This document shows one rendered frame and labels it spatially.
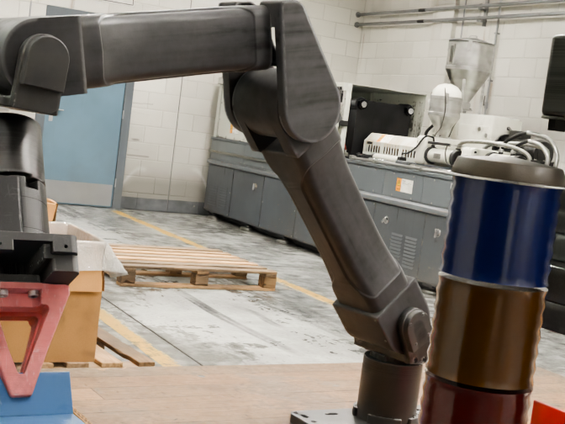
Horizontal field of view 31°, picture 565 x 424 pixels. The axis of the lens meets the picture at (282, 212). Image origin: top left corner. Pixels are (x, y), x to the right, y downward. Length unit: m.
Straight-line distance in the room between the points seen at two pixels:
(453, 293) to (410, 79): 11.84
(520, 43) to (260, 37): 9.90
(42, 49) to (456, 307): 0.45
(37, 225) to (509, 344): 0.45
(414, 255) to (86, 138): 4.78
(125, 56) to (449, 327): 0.49
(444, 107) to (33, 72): 8.08
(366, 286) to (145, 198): 11.11
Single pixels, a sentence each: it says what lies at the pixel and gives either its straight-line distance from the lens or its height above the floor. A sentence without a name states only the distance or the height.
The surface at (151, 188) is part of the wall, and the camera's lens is 12.07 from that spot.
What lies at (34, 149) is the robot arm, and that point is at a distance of 0.75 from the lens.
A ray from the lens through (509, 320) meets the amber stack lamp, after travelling 0.34.
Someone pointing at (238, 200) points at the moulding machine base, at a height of 0.31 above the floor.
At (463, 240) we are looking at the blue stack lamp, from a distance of 0.34.
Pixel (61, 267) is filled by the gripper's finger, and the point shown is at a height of 1.09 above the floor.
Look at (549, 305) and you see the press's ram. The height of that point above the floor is 1.12.
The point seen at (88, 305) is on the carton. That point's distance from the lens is 4.17.
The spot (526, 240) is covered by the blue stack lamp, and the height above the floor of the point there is 1.17.
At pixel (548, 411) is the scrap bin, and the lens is 1.04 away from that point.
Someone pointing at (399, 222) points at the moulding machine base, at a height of 0.52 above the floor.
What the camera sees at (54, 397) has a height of 1.00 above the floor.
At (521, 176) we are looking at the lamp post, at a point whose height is 1.19.
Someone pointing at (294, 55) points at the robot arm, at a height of 1.26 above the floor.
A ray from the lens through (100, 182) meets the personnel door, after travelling 11.84.
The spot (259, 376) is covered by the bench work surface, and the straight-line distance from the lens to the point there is 1.21.
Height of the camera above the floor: 1.20
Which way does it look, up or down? 5 degrees down
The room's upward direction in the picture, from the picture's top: 7 degrees clockwise
